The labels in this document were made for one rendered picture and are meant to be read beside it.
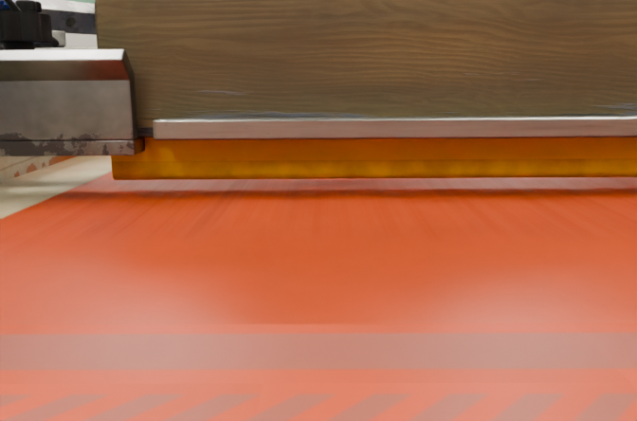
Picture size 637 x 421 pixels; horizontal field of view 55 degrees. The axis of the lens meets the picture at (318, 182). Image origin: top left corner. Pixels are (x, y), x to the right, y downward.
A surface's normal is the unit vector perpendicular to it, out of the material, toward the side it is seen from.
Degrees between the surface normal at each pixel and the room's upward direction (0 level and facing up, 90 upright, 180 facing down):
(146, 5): 90
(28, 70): 135
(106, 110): 90
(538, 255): 0
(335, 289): 0
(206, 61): 90
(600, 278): 0
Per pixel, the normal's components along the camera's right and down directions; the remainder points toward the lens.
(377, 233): 0.00, -0.98
